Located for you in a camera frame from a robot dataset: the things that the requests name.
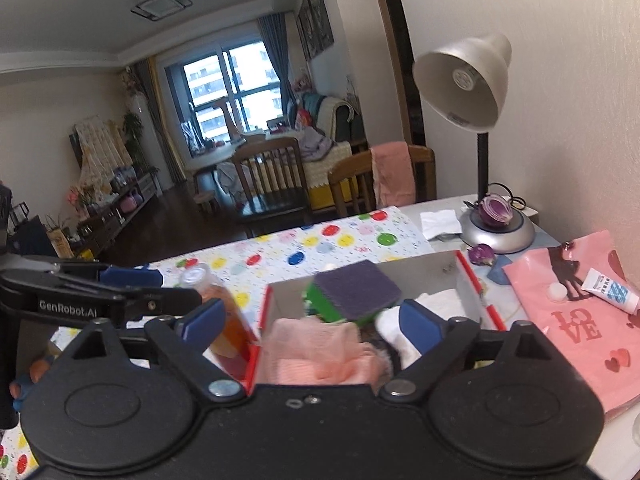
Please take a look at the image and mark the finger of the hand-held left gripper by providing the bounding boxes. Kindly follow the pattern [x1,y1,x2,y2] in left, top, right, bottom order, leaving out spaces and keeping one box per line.
[125,290,203,323]
[0,254,164,291]

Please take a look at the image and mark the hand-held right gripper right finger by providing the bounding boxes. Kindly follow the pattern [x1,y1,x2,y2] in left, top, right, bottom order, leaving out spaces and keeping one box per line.
[380,299,563,402]

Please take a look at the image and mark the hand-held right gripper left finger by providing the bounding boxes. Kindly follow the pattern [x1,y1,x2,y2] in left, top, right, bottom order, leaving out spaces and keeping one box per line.
[56,299,249,402]

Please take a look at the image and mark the white fluffy cloth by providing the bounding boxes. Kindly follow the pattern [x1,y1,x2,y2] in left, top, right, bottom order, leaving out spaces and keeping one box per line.
[375,290,482,372]

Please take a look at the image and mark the red cardboard box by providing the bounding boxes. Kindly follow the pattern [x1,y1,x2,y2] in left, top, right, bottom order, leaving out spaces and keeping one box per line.
[246,250,508,392]

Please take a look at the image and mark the green purple sponge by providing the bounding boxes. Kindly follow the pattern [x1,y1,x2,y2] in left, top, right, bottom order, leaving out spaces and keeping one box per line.
[302,260,403,325]

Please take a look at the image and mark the pink mesh bath pouf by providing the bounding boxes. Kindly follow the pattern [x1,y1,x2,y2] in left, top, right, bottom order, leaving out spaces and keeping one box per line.
[260,317,397,387]

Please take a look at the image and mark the person's left hand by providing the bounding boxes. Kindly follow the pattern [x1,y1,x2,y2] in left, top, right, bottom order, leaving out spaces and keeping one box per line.
[9,355,57,402]

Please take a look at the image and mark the orange drink bottle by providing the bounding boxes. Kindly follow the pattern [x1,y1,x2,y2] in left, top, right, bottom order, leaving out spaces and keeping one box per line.
[179,264,260,380]

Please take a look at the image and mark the low TV cabinet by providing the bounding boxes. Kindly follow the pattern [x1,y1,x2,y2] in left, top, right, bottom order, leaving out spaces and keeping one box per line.
[75,172,162,257]

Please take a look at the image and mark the black cabinet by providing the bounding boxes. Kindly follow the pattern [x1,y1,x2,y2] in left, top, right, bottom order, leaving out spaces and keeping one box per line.
[7,215,56,258]

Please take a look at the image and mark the purple onion piece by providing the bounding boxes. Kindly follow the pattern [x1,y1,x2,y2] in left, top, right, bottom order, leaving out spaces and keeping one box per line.
[468,243,497,267]

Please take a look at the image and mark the white tissue paper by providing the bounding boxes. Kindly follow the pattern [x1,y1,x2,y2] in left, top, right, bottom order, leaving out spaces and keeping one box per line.
[419,209,464,241]

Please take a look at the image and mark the small wooden stool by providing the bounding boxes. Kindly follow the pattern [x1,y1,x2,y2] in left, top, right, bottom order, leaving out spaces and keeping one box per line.
[193,191,222,217]

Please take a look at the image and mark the polka dot tablecloth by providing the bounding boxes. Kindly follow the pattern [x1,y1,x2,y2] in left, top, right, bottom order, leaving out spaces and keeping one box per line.
[0,206,436,478]

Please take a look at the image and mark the floral hanging cloth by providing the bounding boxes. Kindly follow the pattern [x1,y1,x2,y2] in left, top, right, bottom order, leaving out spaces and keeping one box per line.
[74,115,135,196]

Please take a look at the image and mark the dark seat wooden chair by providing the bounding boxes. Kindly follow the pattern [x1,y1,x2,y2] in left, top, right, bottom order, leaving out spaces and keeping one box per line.
[230,137,315,227]

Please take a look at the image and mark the purple onion half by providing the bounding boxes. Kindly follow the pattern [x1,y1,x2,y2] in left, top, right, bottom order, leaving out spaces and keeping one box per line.
[479,194,514,229]

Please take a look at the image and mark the white cloth pile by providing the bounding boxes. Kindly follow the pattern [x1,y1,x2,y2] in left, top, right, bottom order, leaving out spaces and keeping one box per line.
[216,162,247,197]

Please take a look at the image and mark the potted plant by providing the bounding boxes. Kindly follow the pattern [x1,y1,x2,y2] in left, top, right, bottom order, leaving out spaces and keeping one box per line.
[121,110,147,173]

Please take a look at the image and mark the wooden coffee table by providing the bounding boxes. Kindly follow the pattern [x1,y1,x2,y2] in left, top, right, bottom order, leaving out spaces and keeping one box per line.
[191,132,268,176]

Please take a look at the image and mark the pink gift bag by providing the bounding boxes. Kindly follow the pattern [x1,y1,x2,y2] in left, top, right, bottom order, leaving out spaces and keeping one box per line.
[501,230,640,415]

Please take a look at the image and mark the grey curtain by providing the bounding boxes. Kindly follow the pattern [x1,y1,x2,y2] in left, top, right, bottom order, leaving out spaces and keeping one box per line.
[256,11,299,128]
[134,57,187,188]

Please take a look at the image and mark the pink towel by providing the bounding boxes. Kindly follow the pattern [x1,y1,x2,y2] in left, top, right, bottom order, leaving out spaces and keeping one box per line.
[370,141,417,209]

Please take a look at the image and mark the white tower air conditioner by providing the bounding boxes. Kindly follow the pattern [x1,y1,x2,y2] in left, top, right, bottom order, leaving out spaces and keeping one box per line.
[129,94,152,126]

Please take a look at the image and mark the cream yellow sofa cover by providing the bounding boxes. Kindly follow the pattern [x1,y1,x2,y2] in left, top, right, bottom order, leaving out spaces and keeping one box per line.
[302,141,360,211]

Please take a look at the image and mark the white blue tube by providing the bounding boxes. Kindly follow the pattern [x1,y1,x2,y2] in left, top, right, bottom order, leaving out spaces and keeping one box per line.
[581,267,640,316]

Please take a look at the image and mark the purple clothes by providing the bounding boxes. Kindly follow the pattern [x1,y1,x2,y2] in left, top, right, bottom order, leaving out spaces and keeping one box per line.
[299,127,335,162]

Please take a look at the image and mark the large window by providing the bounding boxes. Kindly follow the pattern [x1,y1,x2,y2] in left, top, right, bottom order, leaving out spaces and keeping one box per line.
[164,42,287,153]

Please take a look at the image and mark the green sofa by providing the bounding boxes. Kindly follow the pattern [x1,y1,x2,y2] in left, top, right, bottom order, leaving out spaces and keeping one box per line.
[295,91,371,211]

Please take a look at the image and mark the cream knit blanket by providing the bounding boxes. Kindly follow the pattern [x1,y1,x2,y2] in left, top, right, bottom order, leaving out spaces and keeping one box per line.
[316,95,351,136]

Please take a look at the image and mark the silver desk lamp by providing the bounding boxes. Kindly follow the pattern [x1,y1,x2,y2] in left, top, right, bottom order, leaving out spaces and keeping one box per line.
[412,32,537,256]

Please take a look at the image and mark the square ceiling light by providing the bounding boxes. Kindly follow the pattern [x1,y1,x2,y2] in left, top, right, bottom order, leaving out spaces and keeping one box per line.
[131,0,194,22]

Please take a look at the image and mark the wooden door frame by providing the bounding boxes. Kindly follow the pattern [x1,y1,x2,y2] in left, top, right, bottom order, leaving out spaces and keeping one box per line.
[367,0,427,147]

